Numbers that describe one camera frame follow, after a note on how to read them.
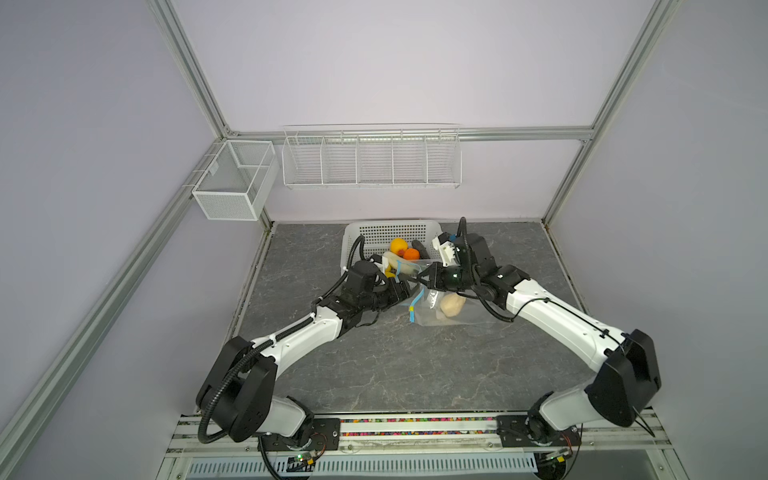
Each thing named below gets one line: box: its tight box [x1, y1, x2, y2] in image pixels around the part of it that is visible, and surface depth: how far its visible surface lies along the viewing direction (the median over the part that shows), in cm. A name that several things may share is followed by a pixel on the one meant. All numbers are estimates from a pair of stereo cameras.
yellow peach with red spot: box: [389, 237, 409, 256], surface depth 110 cm
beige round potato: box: [440, 293, 466, 317], surface depth 91 cm
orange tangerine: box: [404, 248, 421, 260], surface depth 107 cm
